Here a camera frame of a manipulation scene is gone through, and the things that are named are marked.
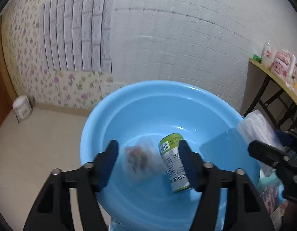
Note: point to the green white cylindrical can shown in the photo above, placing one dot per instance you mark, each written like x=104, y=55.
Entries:
x=173, y=163

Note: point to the light blue plastic basin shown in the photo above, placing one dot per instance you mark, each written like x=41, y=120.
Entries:
x=143, y=114

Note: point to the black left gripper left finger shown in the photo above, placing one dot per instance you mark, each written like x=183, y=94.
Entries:
x=52, y=207

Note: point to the green small box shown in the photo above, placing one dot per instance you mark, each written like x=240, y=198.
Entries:
x=257, y=58

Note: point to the white spoon packet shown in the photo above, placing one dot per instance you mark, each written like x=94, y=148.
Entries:
x=255, y=127

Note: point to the clear bag with pink snack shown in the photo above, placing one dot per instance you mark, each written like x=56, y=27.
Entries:
x=141, y=162

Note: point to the pink pig rice cooker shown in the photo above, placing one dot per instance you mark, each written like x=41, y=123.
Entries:
x=283, y=65

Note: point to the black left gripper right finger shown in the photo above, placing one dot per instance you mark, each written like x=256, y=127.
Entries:
x=245, y=210

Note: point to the white bottle red label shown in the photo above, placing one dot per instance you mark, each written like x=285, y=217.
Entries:
x=266, y=54

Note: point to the yellow folding side table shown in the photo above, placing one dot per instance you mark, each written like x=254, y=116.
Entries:
x=284, y=94

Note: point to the white plastic bucket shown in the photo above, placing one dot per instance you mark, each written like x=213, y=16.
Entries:
x=22, y=108

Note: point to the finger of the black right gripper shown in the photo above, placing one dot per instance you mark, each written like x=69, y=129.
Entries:
x=265, y=153

